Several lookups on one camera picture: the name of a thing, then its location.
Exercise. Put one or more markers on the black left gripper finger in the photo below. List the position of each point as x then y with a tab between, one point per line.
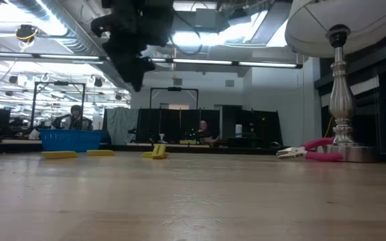
147	64
131	73

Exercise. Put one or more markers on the grey hanging cloth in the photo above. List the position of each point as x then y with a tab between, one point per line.
121	124

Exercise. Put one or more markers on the black partition panels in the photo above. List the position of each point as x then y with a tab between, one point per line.
166	124

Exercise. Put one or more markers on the grey ceiling box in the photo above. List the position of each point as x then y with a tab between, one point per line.
206	18

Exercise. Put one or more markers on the person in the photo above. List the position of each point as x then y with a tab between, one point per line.
204	132
76	120

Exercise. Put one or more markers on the blue plastic basket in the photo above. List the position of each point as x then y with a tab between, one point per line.
70	140

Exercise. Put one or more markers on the white canister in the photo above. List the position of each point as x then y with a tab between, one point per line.
239	131

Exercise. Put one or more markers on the white bag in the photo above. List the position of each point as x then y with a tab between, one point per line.
34	134

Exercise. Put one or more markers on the long LED light bar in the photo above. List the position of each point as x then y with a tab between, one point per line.
266	64

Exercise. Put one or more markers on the black cabinet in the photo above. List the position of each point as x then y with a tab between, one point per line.
263	127

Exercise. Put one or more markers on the white shade silver table lamp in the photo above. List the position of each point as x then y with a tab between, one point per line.
342	100

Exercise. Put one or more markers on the black gantry frame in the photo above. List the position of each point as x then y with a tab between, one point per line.
174	89
59	83

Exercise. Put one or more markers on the silver ventilation duct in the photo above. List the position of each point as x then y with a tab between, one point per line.
75	37

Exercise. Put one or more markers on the black aluminium table frame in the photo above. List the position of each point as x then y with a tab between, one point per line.
246	150

